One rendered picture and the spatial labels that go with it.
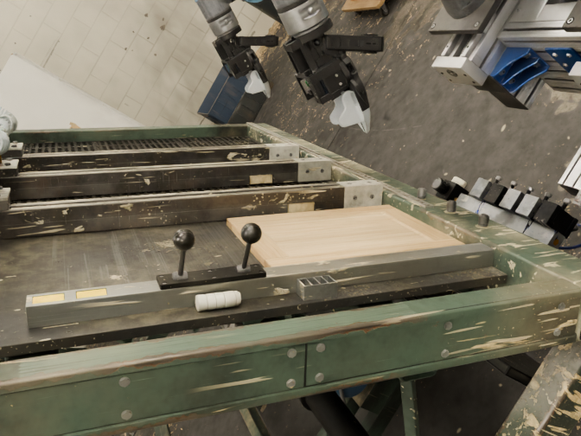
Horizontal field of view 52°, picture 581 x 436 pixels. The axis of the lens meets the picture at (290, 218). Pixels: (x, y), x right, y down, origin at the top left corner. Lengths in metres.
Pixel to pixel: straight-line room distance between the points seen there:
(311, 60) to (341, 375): 0.51
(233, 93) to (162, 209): 4.20
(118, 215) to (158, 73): 5.11
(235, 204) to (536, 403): 0.86
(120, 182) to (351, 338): 1.13
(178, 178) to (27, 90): 3.31
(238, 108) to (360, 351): 4.86
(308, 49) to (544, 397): 0.82
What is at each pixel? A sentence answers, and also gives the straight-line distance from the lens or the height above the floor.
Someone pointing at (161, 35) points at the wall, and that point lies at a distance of 6.59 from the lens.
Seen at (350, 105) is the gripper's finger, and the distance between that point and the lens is 1.05.
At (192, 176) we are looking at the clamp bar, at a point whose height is 1.32.
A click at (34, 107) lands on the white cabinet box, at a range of 5.13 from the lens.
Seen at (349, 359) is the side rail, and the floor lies 1.28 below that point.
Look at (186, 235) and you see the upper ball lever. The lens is 1.01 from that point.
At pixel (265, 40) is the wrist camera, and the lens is 1.69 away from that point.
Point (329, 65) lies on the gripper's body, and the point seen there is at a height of 1.49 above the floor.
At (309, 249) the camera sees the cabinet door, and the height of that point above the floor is 1.20.
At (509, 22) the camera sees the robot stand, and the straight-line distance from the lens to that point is 1.74.
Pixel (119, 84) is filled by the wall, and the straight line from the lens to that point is 6.55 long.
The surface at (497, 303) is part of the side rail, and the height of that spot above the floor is 1.07.
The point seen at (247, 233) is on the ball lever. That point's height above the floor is 1.45.
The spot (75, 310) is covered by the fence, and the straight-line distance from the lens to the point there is 1.08.
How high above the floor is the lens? 1.87
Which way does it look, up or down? 27 degrees down
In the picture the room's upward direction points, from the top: 61 degrees counter-clockwise
